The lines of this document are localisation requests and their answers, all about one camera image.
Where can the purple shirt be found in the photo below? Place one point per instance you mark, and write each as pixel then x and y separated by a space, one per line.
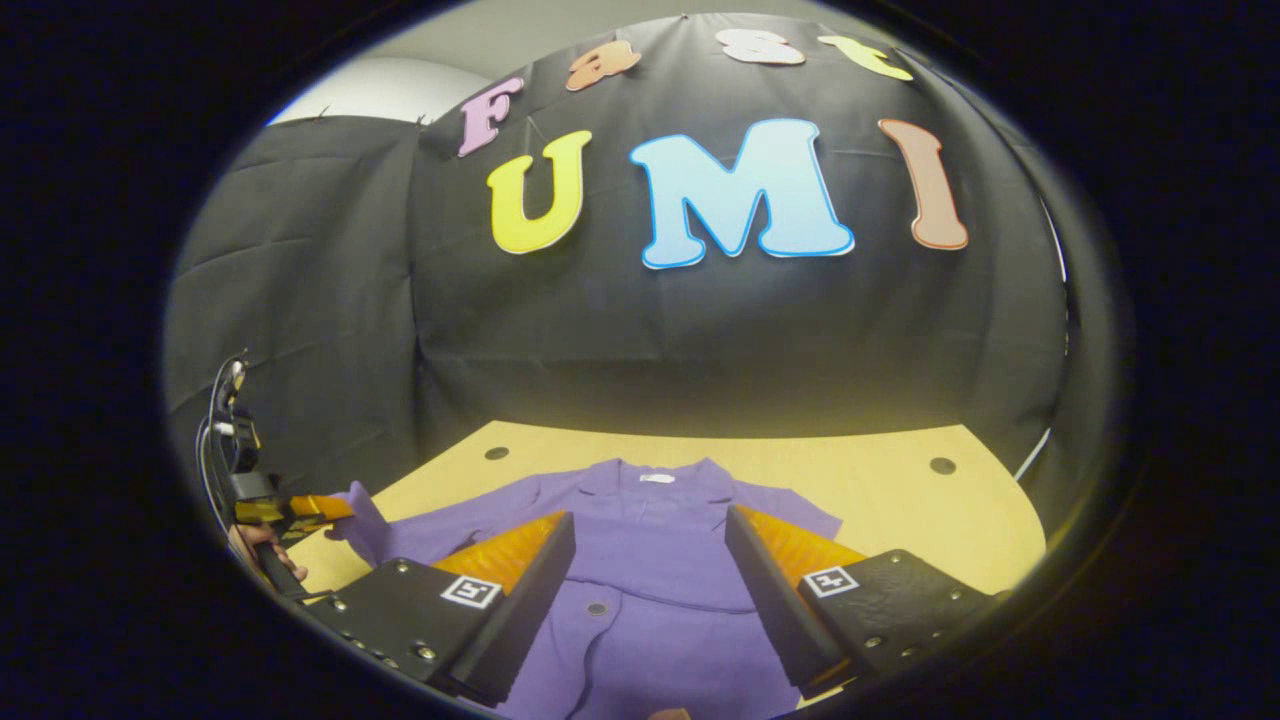
pixel 650 560

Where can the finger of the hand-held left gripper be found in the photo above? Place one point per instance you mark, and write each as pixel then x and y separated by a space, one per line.
pixel 320 506
pixel 300 532

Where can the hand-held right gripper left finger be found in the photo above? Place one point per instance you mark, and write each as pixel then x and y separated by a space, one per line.
pixel 525 610

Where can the black backdrop cloth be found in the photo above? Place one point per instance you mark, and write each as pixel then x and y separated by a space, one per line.
pixel 650 340

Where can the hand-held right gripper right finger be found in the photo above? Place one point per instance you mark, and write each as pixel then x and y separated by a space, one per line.
pixel 770 600

